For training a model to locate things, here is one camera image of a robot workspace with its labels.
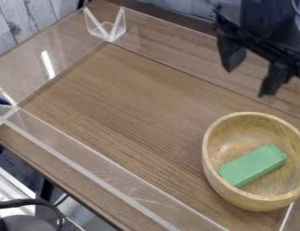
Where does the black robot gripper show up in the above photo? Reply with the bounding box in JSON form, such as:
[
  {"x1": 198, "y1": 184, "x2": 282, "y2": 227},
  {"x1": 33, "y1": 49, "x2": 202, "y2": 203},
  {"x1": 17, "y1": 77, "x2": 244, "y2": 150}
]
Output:
[{"x1": 214, "y1": 0, "x2": 300, "y2": 97}]

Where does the light wooden bowl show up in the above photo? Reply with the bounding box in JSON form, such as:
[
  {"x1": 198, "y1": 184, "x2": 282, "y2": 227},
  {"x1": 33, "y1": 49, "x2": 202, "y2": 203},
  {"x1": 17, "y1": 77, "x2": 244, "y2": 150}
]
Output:
[{"x1": 200, "y1": 112, "x2": 300, "y2": 211}]

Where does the green rectangular block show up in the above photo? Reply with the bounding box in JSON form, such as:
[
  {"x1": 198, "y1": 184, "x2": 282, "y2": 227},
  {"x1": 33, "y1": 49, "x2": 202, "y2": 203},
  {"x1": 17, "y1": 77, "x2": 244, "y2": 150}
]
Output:
[{"x1": 216, "y1": 144, "x2": 286, "y2": 188}]

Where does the blue object at left edge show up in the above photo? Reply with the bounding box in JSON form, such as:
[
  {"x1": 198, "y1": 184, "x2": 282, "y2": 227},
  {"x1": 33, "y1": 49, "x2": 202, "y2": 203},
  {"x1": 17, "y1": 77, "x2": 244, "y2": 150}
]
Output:
[{"x1": 0, "y1": 98, "x2": 9, "y2": 105}]

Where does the black table leg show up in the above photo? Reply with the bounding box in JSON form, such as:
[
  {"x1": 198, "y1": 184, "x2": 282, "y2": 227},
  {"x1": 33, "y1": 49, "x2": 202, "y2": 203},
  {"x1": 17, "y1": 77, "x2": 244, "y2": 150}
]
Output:
[{"x1": 40, "y1": 180, "x2": 54, "y2": 202}]

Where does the clear acrylic corner bracket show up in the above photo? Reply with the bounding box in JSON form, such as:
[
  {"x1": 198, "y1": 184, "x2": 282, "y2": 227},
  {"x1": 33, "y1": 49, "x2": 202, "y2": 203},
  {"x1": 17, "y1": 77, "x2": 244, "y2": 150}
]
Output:
[{"x1": 83, "y1": 7, "x2": 125, "y2": 42}]

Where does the black metal bracket with screw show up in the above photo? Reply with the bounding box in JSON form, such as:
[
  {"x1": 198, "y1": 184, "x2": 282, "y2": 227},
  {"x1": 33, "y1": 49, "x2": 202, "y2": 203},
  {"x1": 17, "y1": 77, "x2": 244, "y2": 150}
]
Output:
[{"x1": 44, "y1": 210, "x2": 84, "y2": 231}]

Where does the black cable loop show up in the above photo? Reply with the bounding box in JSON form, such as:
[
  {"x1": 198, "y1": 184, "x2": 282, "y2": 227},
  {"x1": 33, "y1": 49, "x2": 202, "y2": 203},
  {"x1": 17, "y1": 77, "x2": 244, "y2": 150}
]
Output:
[{"x1": 0, "y1": 198, "x2": 65, "y2": 231}]

